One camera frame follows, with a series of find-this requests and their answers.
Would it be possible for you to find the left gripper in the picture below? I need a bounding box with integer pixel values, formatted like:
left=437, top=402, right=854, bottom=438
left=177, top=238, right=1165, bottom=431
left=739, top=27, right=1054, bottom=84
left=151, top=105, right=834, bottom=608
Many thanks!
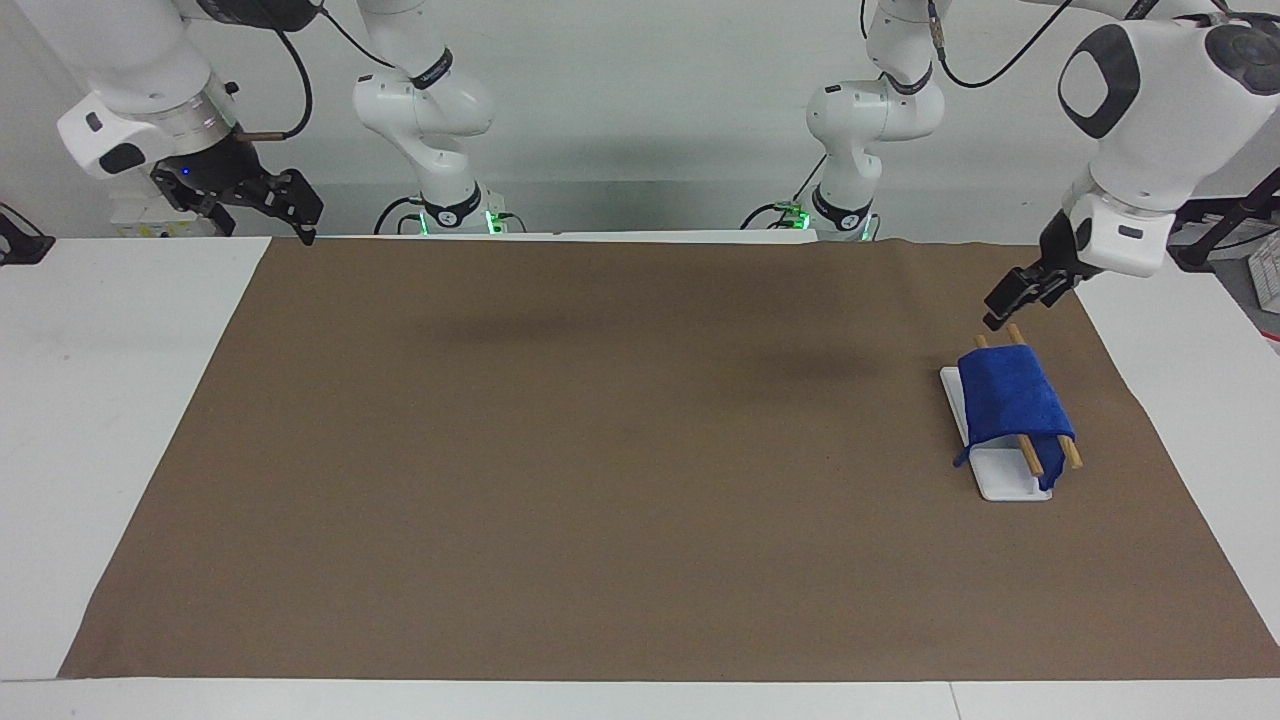
left=982, top=208, right=1089, bottom=331

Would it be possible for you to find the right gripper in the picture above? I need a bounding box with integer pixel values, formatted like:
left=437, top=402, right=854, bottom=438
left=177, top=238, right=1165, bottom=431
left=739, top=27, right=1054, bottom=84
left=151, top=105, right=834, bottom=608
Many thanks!
left=150, top=130, right=325, bottom=247

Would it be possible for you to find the blue towel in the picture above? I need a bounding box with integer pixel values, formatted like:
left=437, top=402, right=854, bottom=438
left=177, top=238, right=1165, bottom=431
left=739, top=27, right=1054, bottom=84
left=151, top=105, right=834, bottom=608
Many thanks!
left=953, top=346, right=1078, bottom=492

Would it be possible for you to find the white rack with wooden rods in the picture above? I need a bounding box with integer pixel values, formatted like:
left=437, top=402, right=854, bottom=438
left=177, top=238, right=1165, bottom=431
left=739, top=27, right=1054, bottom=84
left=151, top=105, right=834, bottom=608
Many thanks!
left=939, top=322, right=1085, bottom=503

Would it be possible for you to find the black stand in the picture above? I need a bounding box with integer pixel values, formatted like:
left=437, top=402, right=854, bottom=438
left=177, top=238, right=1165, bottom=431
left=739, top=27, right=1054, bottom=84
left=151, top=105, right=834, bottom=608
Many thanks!
left=0, top=203, right=57, bottom=267
left=1168, top=165, right=1280, bottom=274

